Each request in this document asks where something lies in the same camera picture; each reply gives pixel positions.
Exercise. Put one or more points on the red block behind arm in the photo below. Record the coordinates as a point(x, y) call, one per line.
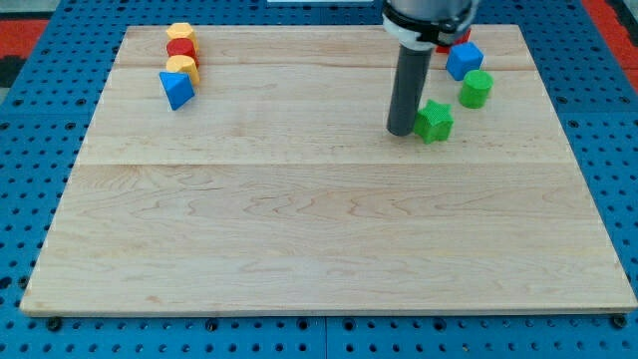
point(463, 39)

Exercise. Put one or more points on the light wooden board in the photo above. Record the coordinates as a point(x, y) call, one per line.
point(277, 190)

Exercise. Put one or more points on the green star block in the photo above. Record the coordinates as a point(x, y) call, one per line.
point(434, 122)

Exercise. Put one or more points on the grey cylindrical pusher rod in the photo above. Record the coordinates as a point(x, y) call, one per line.
point(410, 77)

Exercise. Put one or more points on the blue triangle block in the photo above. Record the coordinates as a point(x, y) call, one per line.
point(177, 87)

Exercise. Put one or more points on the yellow half-round block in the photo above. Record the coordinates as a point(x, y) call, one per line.
point(183, 64)

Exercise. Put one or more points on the green cylinder block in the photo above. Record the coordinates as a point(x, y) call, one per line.
point(475, 90)

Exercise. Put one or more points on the blue cube block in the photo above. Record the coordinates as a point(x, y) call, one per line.
point(463, 58)

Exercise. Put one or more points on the red cylinder block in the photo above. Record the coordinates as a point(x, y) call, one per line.
point(182, 46)

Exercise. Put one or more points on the yellow hexagon block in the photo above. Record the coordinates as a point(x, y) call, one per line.
point(182, 30)

